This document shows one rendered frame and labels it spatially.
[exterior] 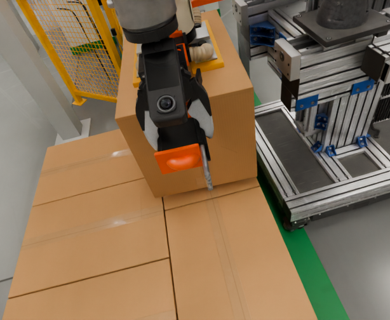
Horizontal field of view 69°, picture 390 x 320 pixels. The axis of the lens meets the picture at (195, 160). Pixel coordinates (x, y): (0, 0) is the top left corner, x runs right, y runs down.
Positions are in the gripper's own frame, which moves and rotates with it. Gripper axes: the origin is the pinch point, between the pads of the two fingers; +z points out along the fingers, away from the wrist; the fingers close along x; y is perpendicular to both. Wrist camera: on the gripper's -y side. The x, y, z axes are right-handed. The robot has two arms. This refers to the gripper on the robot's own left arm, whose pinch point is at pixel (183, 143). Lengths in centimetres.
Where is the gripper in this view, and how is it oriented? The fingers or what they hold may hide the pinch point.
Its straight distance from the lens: 49.8
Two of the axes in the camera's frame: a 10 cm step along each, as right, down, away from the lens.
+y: -1.2, -7.2, 6.9
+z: 1.8, 6.7, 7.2
